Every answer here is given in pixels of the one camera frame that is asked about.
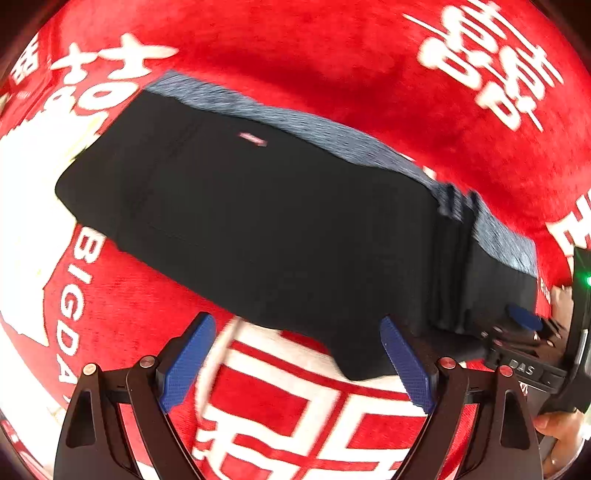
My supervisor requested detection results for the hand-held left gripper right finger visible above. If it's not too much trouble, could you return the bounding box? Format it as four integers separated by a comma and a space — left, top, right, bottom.
379, 315, 542, 480

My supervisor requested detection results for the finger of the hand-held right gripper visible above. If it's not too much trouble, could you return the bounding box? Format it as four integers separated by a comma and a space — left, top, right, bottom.
480, 304, 563, 352

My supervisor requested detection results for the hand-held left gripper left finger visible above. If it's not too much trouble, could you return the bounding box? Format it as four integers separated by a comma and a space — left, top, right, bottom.
53, 312, 217, 480

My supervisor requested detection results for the person's right hand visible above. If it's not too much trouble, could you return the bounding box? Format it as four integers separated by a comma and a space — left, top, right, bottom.
533, 408, 588, 479

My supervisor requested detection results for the red printed blanket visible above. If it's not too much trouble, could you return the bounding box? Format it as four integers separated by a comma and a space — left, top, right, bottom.
0, 0, 591, 480

